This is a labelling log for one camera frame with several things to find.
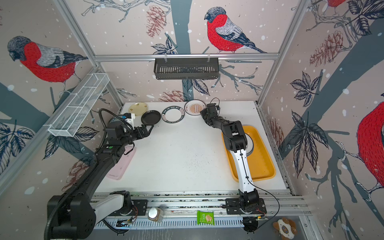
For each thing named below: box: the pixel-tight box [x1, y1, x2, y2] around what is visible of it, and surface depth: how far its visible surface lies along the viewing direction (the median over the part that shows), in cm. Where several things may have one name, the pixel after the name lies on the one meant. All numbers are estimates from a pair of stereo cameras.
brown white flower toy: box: [273, 217, 298, 240], surface depth 67 cm
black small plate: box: [141, 110, 161, 126], surface depth 113 cm
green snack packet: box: [196, 210, 215, 226], surface depth 71 cm
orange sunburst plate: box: [184, 99, 207, 116], surface depth 121 cm
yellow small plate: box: [128, 102, 148, 116], surface depth 121 cm
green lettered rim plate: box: [161, 105, 185, 124], surface depth 116 cm
